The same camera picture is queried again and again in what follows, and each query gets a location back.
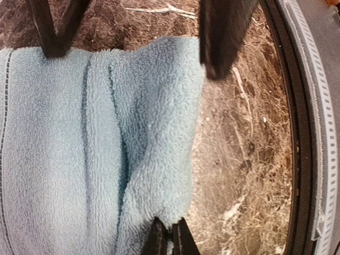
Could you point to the white slotted cable duct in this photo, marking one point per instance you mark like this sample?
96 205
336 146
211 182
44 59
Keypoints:
324 121

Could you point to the black front table rail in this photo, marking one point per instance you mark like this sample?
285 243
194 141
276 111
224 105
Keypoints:
299 238

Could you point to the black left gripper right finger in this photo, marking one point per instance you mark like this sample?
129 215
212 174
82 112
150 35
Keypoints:
183 241

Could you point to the large light blue towel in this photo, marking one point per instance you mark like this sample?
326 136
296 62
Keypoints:
94 146

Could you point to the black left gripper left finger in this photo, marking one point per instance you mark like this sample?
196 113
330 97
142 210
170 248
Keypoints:
156 242

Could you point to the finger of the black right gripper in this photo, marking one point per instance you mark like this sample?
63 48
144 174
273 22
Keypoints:
222 28
57 23

